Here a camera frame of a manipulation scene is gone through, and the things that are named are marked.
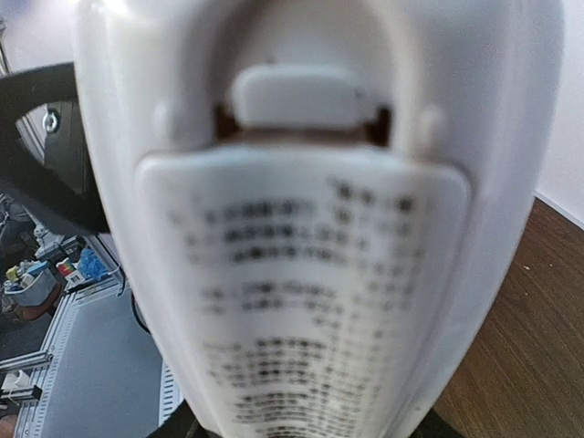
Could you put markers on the white remote control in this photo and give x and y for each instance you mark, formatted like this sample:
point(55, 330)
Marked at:
point(316, 202)

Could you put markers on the aluminium front rail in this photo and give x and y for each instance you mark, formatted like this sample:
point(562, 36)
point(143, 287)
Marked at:
point(101, 374)

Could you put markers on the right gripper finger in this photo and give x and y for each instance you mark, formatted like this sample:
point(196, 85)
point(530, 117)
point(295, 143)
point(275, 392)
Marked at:
point(60, 190)

